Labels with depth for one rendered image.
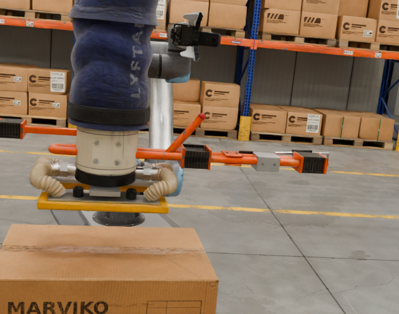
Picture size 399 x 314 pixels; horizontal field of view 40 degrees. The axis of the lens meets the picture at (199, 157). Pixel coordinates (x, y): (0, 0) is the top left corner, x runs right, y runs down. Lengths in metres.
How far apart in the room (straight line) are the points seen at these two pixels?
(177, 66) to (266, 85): 8.23
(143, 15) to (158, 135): 1.05
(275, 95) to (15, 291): 9.05
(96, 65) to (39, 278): 0.56
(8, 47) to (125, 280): 8.87
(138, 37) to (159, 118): 1.02
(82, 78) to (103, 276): 0.52
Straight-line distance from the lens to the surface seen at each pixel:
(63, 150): 1.52
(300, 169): 1.62
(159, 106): 2.45
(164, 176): 1.52
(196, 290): 1.51
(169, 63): 2.01
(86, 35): 1.43
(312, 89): 10.45
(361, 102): 10.81
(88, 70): 1.43
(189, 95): 9.17
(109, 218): 2.35
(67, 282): 1.47
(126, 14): 1.40
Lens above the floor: 1.58
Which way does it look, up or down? 13 degrees down
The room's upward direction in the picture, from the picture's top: 5 degrees clockwise
